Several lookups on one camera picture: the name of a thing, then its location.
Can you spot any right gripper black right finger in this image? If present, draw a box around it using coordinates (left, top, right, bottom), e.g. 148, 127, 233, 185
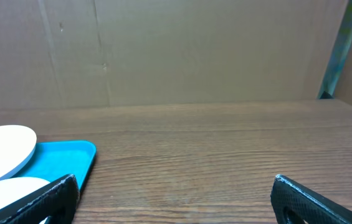
270, 174, 352, 224

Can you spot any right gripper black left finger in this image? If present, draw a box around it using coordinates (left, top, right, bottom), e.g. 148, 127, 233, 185
0, 174, 80, 224

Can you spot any teal plastic tray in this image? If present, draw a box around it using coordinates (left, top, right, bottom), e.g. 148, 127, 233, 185
15, 140, 97, 191

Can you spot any light blue plate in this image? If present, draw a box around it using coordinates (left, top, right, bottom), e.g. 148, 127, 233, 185
0, 177, 50, 209

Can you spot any white plate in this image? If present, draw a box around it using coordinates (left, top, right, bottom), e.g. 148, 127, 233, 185
0, 125, 37, 180

